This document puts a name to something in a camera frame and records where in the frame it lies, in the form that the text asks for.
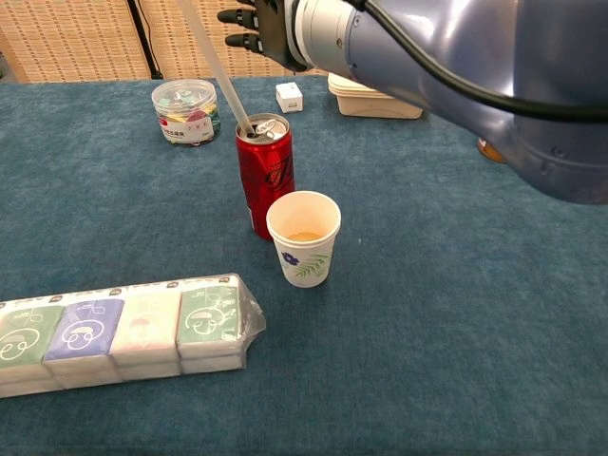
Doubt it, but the right black-silver robot hand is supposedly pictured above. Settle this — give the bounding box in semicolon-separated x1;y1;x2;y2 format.
217;0;310;74

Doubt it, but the clear plastic straw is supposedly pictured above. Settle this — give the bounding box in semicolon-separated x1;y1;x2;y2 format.
177;0;257;135

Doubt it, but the red soda can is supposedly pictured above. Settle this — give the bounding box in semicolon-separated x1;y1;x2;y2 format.
235;112;296;240

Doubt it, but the small white box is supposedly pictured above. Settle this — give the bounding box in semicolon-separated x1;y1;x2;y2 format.
275;82;305;114

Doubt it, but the beige lidded lunch box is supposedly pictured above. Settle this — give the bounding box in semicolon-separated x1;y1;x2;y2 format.
327;71;425;121

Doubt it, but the clear jar of coloured clips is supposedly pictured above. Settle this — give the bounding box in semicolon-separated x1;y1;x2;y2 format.
150;78;223;147

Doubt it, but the black tripod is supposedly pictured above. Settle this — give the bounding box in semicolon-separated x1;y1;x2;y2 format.
124;0;164;81

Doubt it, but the bamboo folding screen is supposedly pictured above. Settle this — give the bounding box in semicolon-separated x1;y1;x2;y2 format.
0;0;330;85

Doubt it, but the white floral paper cup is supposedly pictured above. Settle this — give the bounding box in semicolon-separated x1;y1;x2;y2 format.
265;190;343;290

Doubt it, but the brown spread jar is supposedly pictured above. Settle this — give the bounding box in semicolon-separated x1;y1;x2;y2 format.
476;137;507;164

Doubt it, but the blue table cloth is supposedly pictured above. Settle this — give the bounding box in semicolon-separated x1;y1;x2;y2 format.
0;74;608;456

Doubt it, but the multicolour tissue pack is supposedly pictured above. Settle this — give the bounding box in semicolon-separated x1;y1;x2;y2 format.
0;272;268;400

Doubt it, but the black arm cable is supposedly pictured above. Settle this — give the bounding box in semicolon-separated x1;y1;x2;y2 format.
358;0;608;122

